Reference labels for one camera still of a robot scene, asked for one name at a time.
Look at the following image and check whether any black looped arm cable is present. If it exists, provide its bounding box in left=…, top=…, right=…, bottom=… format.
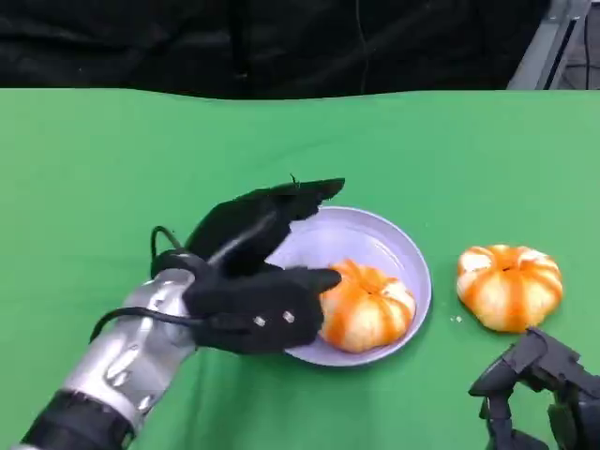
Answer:
left=149, top=225, right=210, bottom=278

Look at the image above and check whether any black camera cable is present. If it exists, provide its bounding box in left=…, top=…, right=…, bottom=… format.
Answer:
left=88, top=307, right=221, bottom=344

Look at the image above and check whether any lilac plate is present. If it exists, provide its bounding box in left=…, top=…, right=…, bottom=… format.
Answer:
left=265, top=205, right=433, bottom=368

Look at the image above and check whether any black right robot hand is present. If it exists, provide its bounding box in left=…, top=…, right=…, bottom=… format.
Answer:
left=468, top=326, right=600, bottom=450

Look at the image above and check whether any orange white toy bread roll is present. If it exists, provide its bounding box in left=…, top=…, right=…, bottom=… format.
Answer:
left=318, top=258, right=417, bottom=354
left=456, top=244, right=564, bottom=335

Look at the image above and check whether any black backdrop curtain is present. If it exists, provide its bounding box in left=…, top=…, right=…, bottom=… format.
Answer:
left=0, top=0, right=550, bottom=101

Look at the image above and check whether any green table cloth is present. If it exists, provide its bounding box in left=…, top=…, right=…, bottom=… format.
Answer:
left=0, top=86, right=600, bottom=450

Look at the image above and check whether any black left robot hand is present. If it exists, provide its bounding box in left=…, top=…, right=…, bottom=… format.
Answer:
left=184, top=176, right=347, bottom=301

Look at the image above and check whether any grey metal frame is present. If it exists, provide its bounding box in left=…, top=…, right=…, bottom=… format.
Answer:
left=505, top=0, right=600, bottom=91

